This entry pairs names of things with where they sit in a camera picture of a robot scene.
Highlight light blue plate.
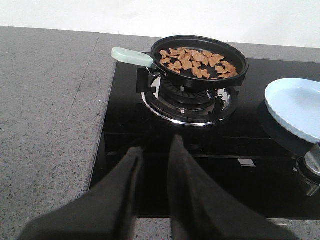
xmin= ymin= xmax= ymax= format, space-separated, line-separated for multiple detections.
xmin=265 ymin=78 xmax=320 ymax=144

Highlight left black burner with grate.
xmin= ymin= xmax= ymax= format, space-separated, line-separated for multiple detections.
xmin=136 ymin=67 xmax=238 ymax=127

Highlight left silver stove knob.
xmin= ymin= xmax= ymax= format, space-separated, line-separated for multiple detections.
xmin=296 ymin=142 xmax=320 ymax=177

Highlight black frying pan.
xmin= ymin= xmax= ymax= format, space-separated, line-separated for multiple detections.
xmin=111 ymin=35 xmax=249 ymax=91

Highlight black glass gas cooktop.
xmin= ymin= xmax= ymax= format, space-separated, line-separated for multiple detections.
xmin=91 ymin=58 xmax=320 ymax=220

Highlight brown meat slices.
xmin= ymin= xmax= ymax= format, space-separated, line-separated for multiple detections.
xmin=159 ymin=47 xmax=238 ymax=80

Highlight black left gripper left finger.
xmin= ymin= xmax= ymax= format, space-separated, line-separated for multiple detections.
xmin=18 ymin=147 xmax=145 ymax=240

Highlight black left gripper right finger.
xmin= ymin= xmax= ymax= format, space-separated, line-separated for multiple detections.
xmin=167 ymin=134 xmax=297 ymax=240

